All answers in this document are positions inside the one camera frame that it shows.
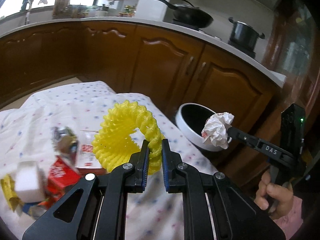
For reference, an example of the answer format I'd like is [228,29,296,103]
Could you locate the yellow foam fruit net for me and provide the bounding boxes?
[92,100,164,175]

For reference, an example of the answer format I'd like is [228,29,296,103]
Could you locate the red printed paper box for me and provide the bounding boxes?
[47,155,81,201]

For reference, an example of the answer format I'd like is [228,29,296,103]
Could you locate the black wok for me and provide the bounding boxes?
[156,0,214,29]

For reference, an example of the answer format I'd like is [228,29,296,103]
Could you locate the white tissue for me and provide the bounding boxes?
[201,112,234,150]

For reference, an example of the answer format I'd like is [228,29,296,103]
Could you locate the black cooking pot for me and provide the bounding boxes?
[228,17,265,51]

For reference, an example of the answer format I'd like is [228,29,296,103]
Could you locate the wooden knife block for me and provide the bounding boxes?
[52,0,70,17]

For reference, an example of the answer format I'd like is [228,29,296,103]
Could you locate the white foam block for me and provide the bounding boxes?
[14,161,45,203]

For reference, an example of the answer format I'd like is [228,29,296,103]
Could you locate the yellow snack wrapper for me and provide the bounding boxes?
[1,174,22,211]

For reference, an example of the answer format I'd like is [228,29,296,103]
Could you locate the white round trash bin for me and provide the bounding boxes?
[175,103,223,152]

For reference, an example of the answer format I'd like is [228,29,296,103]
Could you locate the brown wooden kitchen cabinets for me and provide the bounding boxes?
[0,21,286,181]

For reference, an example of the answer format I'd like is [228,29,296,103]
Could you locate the person's right hand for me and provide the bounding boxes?
[254,170,294,220]

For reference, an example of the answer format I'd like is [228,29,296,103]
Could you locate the floral white tablecloth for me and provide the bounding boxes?
[1,81,216,239]

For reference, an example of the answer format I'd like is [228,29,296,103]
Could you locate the orange snack wrapper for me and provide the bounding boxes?
[21,196,56,219]

